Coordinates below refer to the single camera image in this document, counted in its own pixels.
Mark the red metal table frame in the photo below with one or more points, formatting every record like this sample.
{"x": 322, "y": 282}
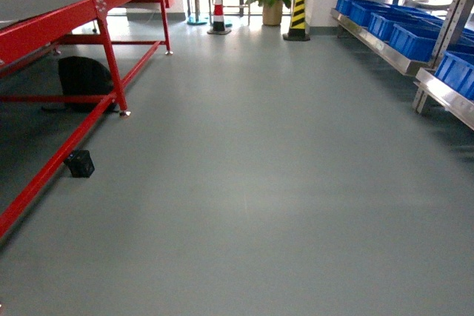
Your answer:
{"x": 70, "y": 22}

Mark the yellow black striped cone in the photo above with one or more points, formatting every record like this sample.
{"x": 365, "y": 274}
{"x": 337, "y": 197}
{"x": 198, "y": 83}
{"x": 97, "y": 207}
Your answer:
{"x": 297, "y": 30}

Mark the blue plastic bin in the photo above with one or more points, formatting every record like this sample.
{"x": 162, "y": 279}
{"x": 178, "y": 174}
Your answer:
{"x": 413, "y": 42}
{"x": 381, "y": 24}
{"x": 456, "y": 71}
{"x": 344, "y": 6}
{"x": 361, "y": 12}

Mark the small black cube device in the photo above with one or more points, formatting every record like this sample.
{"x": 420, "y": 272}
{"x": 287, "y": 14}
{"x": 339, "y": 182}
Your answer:
{"x": 79, "y": 163}

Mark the stainless steel shelf rack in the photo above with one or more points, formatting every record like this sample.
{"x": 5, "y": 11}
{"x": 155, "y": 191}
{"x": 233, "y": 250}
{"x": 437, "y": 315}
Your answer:
{"x": 438, "y": 53}

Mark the red white traffic cone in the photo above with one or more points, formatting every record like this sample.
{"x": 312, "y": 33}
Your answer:
{"x": 218, "y": 26}

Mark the black bag under table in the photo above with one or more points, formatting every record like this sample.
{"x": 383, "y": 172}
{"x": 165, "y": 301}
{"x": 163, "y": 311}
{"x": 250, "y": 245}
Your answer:
{"x": 84, "y": 76}

